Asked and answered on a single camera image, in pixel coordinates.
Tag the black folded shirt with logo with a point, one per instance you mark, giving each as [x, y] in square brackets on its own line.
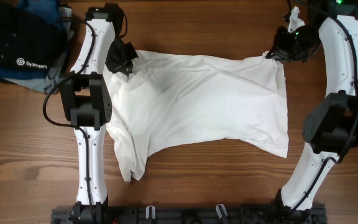
[20, 37]

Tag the blue folded shirt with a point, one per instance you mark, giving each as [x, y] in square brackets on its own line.
[47, 12]

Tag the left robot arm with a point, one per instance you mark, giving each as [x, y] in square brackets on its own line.
[88, 107]

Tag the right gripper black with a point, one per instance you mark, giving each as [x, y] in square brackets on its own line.
[279, 51]

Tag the white polo shirt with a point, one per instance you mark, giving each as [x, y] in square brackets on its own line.
[170, 100]

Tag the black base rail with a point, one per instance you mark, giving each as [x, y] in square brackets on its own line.
[218, 214]

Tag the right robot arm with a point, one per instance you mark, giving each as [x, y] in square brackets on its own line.
[330, 130]

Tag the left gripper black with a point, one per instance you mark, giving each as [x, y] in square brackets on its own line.
[121, 66]

